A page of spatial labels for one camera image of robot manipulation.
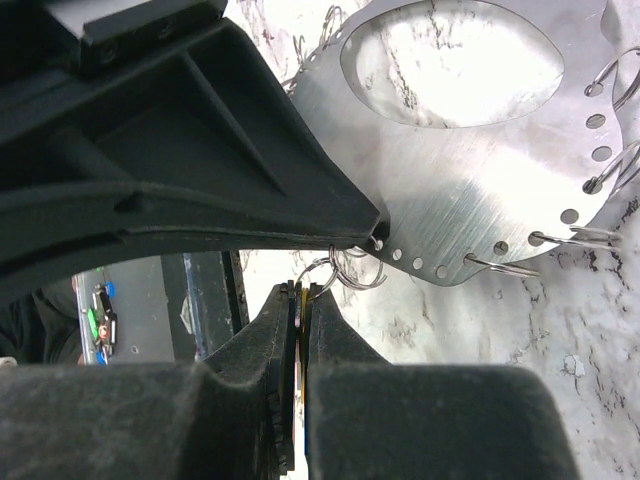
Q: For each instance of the clear plastic organizer box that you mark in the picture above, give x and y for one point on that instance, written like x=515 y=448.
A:
x=98 y=321

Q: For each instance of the yellow key tag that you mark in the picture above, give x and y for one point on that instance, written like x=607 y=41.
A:
x=302 y=309

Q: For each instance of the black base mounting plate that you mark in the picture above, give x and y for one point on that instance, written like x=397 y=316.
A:
x=206 y=301

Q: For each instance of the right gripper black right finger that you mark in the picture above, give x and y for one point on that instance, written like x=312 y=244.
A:
x=366 y=418

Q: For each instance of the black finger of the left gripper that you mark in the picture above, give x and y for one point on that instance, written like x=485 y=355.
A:
x=138 y=128

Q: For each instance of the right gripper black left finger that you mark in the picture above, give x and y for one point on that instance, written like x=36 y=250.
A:
x=229 y=416

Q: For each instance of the large metal key ring band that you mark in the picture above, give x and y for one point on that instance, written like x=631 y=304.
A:
x=485 y=131

